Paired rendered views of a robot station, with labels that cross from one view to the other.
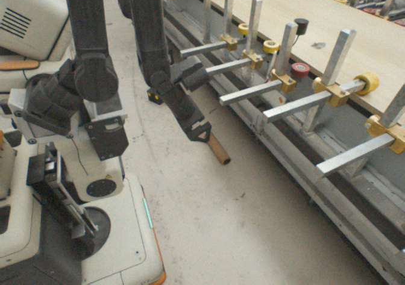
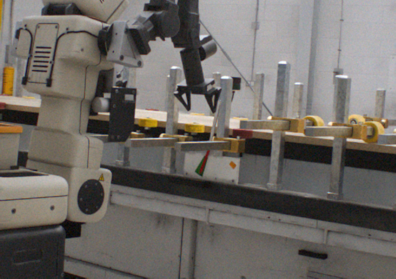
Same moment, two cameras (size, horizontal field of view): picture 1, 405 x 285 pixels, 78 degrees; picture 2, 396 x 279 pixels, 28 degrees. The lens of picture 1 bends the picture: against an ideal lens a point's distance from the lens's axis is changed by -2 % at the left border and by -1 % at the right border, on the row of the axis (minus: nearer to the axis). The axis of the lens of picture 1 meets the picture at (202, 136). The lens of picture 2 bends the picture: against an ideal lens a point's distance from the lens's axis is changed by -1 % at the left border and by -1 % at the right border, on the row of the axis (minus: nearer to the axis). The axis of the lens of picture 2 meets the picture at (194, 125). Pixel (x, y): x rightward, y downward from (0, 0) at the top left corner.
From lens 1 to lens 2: 2.09 m
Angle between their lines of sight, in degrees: 49
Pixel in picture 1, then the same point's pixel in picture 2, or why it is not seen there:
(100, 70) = (174, 13)
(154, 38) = (194, 6)
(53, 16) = not seen: outside the picture
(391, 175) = not seen: hidden behind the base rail
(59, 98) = (147, 28)
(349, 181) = (337, 200)
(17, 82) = (96, 28)
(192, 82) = (207, 48)
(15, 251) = (63, 193)
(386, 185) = not seen: hidden behind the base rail
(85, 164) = (91, 147)
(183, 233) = not seen: outside the picture
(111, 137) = (124, 112)
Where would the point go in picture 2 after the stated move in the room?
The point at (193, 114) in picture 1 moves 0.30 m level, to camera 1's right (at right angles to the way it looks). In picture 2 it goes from (205, 81) to (286, 87)
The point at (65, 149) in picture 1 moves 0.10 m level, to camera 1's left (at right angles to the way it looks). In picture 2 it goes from (71, 128) to (38, 127)
